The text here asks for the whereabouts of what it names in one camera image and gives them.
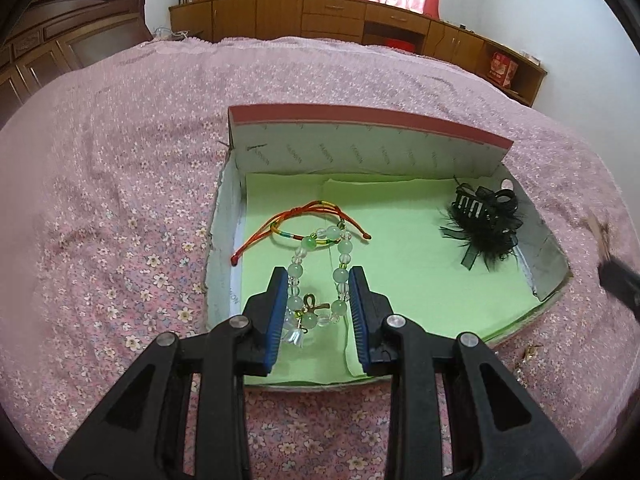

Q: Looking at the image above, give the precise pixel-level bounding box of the red gift box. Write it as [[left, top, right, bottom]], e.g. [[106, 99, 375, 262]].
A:
[[487, 51, 518, 86]]

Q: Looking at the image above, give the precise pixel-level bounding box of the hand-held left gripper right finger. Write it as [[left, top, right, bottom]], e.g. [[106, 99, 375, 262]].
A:
[[347, 266, 583, 480]]

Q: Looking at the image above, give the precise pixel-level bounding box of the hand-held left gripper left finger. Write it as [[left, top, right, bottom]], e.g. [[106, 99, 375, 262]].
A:
[[52, 266, 291, 480]]

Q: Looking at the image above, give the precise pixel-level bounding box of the dark wooden headboard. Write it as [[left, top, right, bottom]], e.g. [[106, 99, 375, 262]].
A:
[[0, 0, 153, 128]]

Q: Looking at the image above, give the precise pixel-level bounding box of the red braided cord bracelet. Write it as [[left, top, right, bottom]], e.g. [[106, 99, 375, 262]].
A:
[[231, 200, 373, 266]]

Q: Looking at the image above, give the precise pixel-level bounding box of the black feather hair clip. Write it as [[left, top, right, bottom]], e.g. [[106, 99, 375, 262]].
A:
[[440, 175, 526, 273]]

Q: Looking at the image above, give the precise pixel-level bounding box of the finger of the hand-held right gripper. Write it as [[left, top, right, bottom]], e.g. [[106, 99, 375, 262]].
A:
[[598, 255, 640, 318]]

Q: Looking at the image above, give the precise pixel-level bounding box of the pink cardboard box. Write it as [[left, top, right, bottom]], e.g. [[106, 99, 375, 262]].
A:
[[205, 105, 573, 391]]

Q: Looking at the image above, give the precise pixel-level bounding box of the long wooden cabinet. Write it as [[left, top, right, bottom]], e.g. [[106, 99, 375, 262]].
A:
[[169, 0, 548, 108]]

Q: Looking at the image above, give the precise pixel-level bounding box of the pink floral bedspread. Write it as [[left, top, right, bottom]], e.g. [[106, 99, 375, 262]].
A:
[[0, 35, 640, 480]]

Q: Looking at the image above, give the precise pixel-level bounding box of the green paper liner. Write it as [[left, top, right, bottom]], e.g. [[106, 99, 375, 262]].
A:
[[235, 172, 543, 386]]

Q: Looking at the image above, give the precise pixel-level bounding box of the green bead bracelet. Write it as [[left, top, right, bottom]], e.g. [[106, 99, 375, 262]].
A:
[[280, 225, 356, 348]]

